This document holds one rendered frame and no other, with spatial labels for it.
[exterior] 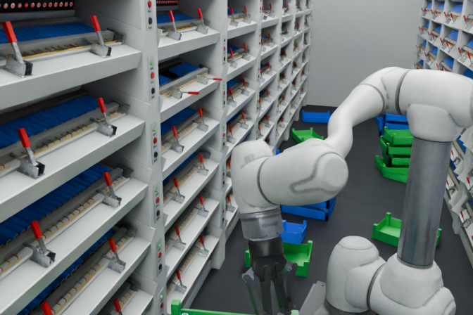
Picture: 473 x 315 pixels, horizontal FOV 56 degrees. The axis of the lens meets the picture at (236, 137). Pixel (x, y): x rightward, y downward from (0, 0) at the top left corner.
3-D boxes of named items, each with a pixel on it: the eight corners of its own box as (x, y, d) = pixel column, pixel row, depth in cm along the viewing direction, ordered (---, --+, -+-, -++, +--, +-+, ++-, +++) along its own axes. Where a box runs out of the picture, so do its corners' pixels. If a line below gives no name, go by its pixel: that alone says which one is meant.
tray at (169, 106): (217, 88, 189) (224, 67, 186) (155, 126, 133) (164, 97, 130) (174, 70, 192) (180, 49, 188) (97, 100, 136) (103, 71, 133)
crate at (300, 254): (311, 254, 229) (312, 240, 227) (306, 277, 211) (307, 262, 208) (254, 245, 237) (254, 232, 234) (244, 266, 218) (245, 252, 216)
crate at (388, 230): (439, 242, 243) (442, 228, 241) (427, 257, 228) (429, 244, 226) (386, 224, 261) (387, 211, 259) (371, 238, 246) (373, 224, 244)
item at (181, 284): (216, 245, 212) (225, 222, 207) (164, 335, 156) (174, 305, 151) (178, 227, 215) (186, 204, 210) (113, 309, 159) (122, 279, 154)
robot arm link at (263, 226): (287, 207, 97) (292, 235, 96) (269, 207, 105) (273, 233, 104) (249, 214, 93) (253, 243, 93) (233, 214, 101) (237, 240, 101)
